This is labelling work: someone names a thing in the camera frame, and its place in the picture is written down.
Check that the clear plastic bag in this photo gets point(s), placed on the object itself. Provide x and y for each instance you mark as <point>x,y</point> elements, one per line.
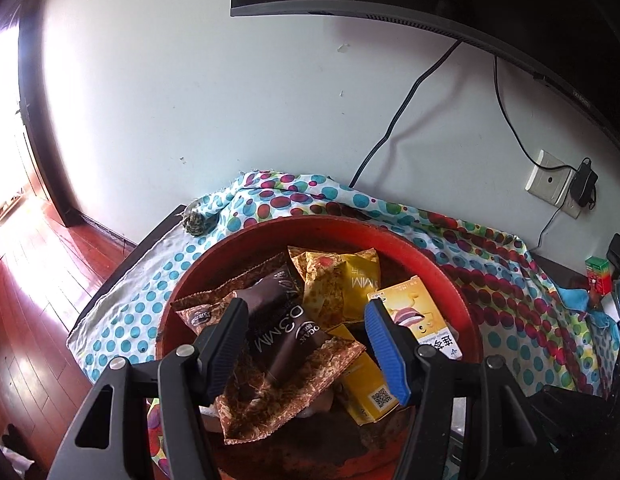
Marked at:
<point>617,310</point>

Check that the blue cloth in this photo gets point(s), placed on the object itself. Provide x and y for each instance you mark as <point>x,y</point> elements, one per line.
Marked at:
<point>579,305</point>

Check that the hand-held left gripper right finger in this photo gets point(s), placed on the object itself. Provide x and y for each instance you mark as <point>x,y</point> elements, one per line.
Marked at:
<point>387,355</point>

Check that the green and red box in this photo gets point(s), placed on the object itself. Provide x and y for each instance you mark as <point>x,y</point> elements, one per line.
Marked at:
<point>598,274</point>

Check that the white power outlet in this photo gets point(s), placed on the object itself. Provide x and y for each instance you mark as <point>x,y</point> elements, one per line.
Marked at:
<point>570,208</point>

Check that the yellow snack packet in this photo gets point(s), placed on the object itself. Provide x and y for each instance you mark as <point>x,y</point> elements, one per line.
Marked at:
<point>340,280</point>

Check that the yellow box with barcode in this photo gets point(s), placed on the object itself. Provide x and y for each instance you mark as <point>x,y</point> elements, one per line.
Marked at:
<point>419,310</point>

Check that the dark wooden door frame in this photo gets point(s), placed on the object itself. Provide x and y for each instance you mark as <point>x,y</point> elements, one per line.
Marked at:
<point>42,125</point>

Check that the black device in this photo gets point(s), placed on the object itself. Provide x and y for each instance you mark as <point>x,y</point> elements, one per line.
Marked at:
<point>619,255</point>

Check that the speckled grey ball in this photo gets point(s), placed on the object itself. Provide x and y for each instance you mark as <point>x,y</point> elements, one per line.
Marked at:
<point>196,223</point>

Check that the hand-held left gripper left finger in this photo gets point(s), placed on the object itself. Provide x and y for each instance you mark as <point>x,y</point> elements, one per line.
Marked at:
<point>225,350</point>

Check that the red oval basin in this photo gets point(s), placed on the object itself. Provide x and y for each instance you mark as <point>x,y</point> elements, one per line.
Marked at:
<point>429,270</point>

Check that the polka dot cloth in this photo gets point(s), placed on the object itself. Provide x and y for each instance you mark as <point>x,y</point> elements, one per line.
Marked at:
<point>140,310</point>

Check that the brown snack packet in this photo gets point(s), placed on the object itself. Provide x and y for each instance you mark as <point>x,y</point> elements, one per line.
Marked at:
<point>285,340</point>

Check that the white wall plate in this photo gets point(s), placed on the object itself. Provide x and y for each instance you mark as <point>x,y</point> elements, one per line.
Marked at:
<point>547,177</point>

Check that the black power adapter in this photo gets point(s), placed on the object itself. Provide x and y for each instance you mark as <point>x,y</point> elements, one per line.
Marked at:
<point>586,182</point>

